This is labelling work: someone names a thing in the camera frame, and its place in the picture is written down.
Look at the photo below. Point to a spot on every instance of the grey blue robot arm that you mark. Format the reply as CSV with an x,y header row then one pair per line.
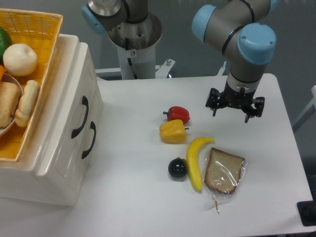
x,y
233,30

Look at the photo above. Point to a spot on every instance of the toy croissant bread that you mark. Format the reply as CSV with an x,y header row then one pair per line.
x,y
26,103

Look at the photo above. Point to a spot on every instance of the white drawer cabinet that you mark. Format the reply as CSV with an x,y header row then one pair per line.
x,y
19,180

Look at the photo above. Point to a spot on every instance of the bread slice in plastic bag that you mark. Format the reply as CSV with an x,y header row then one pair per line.
x,y
223,173

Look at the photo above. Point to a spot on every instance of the black device at table edge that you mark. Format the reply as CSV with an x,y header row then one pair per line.
x,y
307,212

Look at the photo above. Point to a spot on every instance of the white frame at right edge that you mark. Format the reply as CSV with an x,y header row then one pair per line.
x,y
306,112

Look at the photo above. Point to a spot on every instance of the yellow wicker basket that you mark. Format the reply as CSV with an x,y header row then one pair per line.
x,y
40,31

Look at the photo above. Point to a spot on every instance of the white round toy onion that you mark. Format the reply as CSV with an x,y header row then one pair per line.
x,y
20,60

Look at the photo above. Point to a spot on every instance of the yellow toy banana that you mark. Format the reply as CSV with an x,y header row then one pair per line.
x,y
192,161

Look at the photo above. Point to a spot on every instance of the white drawer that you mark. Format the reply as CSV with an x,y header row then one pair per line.
x,y
83,72
67,155

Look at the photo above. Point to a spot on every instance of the toy bread loaf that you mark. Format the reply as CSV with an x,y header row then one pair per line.
x,y
9,97

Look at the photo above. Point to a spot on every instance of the grey plate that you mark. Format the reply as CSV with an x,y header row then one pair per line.
x,y
8,78

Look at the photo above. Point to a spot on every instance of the red toy pepper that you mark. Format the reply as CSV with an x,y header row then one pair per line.
x,y
177,112

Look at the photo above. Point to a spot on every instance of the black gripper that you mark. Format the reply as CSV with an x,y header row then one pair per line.
x,y
242,100

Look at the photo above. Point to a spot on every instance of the yellow toy pepper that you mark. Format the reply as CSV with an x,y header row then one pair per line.
x,y
173,132

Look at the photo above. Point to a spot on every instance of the black toy ball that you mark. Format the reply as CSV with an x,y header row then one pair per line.
x,y
178,169

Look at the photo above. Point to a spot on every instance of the green toy pepper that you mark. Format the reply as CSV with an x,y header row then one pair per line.
x,y
5,42

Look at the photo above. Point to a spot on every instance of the orange toy piece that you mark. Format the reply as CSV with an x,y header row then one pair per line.
x,y
2,71

